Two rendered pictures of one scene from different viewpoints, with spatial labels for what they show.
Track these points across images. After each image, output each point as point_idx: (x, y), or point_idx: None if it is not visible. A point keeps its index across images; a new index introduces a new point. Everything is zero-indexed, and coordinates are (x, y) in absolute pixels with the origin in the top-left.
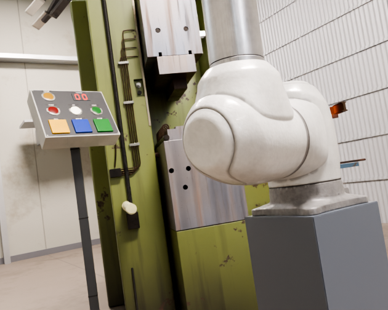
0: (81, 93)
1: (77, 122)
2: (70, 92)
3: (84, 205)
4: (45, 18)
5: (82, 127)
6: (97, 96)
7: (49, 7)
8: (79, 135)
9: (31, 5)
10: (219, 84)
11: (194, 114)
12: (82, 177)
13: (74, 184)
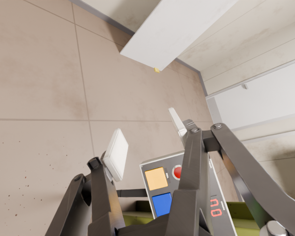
0: (223, 209)
1: (166, 199)
2: (218, 194)
3: (126, 195)
4: (100, 159)
5: (159, 204)
6: (224, 231)
7: (100, 174)
8: (149, 200)
9: (172, 119)
10: None
11: None
12: (142, 196)
13: (138, 188)
